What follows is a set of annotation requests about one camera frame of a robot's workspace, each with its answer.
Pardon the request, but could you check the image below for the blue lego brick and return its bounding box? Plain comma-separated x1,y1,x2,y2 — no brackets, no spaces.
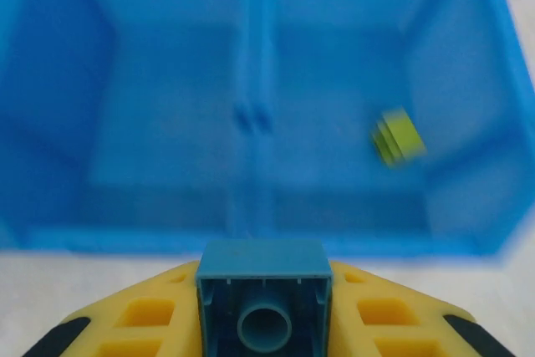
195,239,335,357

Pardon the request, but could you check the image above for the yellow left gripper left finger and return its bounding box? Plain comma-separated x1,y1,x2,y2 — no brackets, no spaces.
24,259,208,357

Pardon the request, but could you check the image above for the green lego brick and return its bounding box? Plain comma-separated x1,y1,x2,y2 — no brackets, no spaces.
369,105,428,170

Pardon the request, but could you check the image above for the blue plastic bin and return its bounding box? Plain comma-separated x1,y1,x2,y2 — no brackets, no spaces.
249,0,535,261
0,0,257,258

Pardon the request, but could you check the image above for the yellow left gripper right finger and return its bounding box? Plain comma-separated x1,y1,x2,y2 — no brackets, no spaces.
328,260,519,357

